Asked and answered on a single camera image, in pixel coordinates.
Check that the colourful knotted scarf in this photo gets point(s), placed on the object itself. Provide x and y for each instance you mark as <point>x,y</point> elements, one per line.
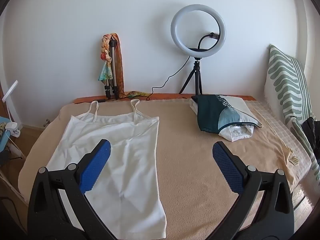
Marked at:
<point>106,72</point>

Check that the stack of folded clothes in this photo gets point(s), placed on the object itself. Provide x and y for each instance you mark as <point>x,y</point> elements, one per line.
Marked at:
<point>210,115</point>

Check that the green patterned pillow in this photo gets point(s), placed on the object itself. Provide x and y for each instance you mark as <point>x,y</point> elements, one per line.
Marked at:
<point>287,80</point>

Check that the blue patterned cloth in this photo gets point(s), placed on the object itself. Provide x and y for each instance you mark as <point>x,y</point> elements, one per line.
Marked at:
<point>4,132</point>

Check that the white clip desk lamp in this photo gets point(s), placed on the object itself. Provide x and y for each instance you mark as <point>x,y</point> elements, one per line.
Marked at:
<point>10,87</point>

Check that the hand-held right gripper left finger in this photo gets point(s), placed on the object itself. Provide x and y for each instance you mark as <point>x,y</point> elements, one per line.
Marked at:
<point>96,165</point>

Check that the white camisole top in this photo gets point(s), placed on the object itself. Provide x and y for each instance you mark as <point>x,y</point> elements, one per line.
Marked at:
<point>130,160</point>

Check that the beige blanket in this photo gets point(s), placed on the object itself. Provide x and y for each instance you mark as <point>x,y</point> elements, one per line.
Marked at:
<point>190,170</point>

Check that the dark cloth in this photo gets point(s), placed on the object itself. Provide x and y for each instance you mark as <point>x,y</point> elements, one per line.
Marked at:
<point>311,132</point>

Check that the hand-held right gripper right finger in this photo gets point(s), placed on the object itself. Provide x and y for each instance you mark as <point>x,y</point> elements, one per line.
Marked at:
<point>228,167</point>

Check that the metal door stopper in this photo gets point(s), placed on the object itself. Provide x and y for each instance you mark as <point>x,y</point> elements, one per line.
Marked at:
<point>46,122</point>

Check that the white folded garment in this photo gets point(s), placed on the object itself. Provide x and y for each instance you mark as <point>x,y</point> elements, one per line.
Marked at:
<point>237,133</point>

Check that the silver folded tripod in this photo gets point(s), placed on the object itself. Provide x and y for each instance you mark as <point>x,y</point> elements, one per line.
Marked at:
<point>113,62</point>

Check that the white checked mattress cover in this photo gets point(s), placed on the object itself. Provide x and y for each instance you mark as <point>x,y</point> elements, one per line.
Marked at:
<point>275,120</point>

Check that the orange patterned scarf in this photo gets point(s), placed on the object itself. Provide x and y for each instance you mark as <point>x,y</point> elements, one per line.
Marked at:
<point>121,62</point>

